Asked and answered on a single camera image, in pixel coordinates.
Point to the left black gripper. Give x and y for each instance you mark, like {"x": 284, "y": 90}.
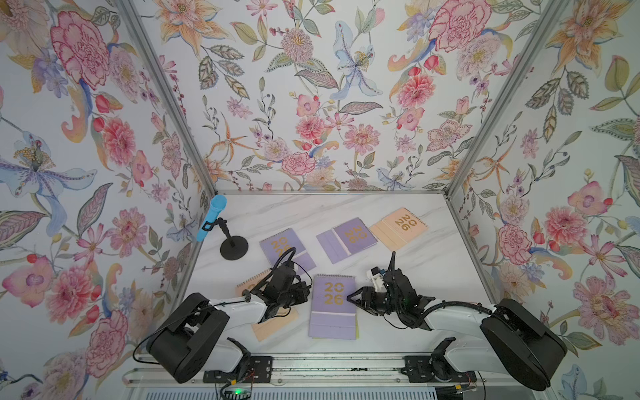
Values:
{"x": 302, "y": 288}

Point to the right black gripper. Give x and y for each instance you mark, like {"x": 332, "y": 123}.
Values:
{"x": 367, "y": 292}

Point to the purple calendar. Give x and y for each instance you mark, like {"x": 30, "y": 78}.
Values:
{"x": 276, "y": 245}
{"x": 332, "y": 315}
{"x": 346, "y": 240}

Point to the peach calendar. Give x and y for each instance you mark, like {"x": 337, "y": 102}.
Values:
{"x": 398, "y": 229}
{"x": 267, "y": 329}

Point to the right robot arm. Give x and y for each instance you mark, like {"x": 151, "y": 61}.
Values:
{"x": 501, "y": 338}

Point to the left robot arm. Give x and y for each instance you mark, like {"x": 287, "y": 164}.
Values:
{"x": 193, "y": 339}

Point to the blue microphone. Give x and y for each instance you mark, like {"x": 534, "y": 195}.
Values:
{"x": 217, "y": 204}

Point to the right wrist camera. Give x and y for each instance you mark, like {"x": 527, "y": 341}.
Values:
{"x": 376, "y": 276}

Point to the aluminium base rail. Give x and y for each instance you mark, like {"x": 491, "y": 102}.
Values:
{"x": 314, "y": 370}

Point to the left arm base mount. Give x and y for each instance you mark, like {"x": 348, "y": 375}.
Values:
{"x": 254, "y": 369}

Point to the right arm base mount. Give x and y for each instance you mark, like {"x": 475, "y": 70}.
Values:
{"x": 430, "y": 369}

